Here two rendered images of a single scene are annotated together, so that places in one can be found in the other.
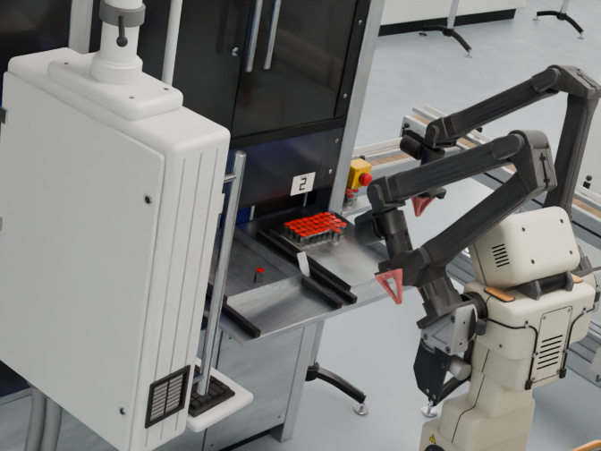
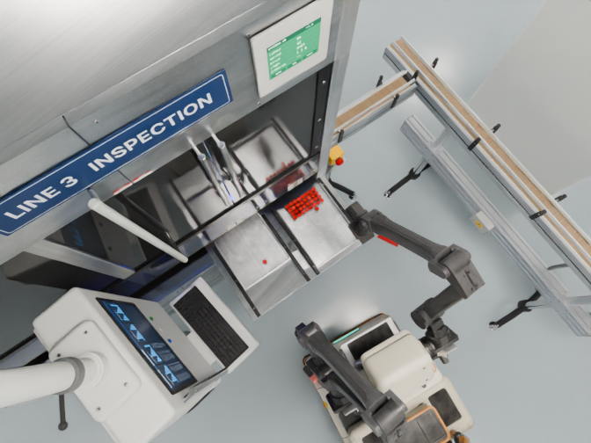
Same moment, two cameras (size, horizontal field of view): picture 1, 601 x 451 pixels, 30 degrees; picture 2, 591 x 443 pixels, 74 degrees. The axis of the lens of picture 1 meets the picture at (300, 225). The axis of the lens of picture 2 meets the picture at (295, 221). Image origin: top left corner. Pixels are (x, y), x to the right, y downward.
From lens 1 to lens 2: 233 cm
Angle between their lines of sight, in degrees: 48
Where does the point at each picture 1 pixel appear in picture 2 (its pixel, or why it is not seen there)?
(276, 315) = (273, 293)
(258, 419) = not seen: hidden behind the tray
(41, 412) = not seen: hidden behind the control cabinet
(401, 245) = (318, 362)
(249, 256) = (264, 234)
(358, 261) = (327, 228)
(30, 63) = (44, 331)
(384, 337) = (373, 137)
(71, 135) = not seen: hidden behind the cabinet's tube
